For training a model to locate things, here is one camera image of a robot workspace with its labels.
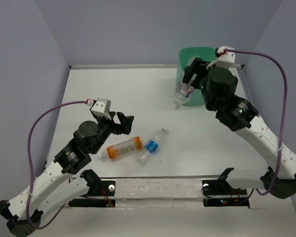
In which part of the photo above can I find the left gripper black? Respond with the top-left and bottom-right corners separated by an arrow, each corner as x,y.
91,111 -> 135,154

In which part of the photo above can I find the clear bottle white printed label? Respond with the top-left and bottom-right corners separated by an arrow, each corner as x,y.
173,69 -> 196,110

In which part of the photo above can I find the crushed bottle blue label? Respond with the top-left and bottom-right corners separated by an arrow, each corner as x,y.
136,128 -> 168,165

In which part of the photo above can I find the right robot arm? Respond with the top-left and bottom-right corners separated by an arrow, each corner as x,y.
182,57 -> 296,199

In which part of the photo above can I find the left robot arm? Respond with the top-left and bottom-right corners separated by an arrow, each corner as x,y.
0,112 -> 134,237

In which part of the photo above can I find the green plastic bin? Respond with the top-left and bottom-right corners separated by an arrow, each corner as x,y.
176,46 -> 216,106

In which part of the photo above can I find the large orange label bottle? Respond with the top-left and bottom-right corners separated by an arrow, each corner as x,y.
99,136 -> 143,161

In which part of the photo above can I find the white foam strip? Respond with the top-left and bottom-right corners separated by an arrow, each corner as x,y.
114,178 -> 203,199

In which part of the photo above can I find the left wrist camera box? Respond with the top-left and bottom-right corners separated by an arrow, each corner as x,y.
91,98 -> 111,120

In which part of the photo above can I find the aluminium back rail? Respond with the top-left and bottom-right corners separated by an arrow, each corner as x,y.
69,64 -> 177,70

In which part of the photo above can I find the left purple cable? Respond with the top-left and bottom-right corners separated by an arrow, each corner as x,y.
26,99 -> 94,229

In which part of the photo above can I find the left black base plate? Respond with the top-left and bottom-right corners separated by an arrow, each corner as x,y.
67,179 -> 116,208

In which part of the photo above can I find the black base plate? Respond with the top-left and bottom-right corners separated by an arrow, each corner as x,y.
67,179 -> 116,208
201,179 -> 250,207

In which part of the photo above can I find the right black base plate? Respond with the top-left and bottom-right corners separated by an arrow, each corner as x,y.
201,179 -> 250,207

